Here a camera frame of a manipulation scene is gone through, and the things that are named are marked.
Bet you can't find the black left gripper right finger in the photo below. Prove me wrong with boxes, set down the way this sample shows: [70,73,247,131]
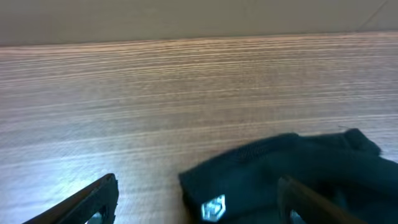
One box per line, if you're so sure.
[277,176,364,224]

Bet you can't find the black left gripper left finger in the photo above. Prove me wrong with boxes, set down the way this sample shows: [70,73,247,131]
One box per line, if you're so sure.
[25,173,119,224]

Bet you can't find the black t-shirt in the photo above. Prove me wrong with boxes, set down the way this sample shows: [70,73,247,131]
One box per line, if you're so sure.
[178,129,397,223]

